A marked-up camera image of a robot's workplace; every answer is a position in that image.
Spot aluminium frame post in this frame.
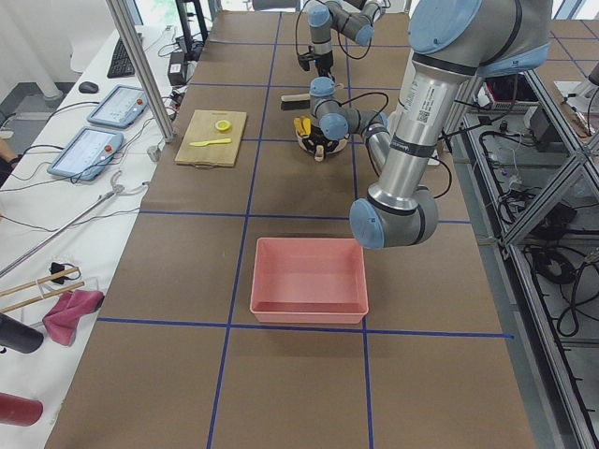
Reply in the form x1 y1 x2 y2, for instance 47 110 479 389
106 0 175 143

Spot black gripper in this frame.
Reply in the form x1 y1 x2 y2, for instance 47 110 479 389
299 125 350 156
297 45 333 78

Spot wooden cutting board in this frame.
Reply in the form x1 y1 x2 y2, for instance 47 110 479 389
174 109 247 167

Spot black computer mouse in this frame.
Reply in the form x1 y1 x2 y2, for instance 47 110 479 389
78 81 99 94

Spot yellow toy lemon slices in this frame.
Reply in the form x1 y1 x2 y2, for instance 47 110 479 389
214 119 232 133

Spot metal grabber pole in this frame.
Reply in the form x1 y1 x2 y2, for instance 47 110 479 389
1 171 150 277

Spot blue teach pendant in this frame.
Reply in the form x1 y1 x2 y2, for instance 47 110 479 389
47 126 124 181
87 85 147 129

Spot yellow toy corn cob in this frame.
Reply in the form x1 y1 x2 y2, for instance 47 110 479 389
293 116 312 138

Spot beige plastic dustpan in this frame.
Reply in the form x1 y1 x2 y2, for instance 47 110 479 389
296 125 349 163

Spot black bottle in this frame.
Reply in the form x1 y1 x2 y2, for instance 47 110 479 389
0 313 44 354

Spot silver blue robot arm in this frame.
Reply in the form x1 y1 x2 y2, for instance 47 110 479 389
310 0 552 249
296 1 389 80

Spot black keyboard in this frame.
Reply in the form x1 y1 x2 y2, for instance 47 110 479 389
107 38 135 79

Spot wooden sticks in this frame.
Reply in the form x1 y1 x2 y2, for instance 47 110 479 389
1 267 85 313

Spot far blue teach pendant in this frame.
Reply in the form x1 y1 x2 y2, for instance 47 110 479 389
87 85 147 129

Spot pink plastic bin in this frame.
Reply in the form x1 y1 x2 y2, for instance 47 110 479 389
250 238 369 325

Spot black power supply box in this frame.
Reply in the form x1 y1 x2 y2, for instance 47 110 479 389
168 51 197 86

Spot near blue teach pendant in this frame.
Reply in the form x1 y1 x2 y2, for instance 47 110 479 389
47 126 124 181

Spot yellow plastic toy knife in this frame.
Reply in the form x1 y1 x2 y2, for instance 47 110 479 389
188 138 232 148

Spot maroon cloth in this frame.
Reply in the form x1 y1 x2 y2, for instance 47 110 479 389
42 290 105 346

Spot beige hand brush black bristles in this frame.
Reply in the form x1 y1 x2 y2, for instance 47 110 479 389
280 82 344 112

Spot red bottle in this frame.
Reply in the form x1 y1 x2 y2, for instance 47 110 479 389
1 393 43 427

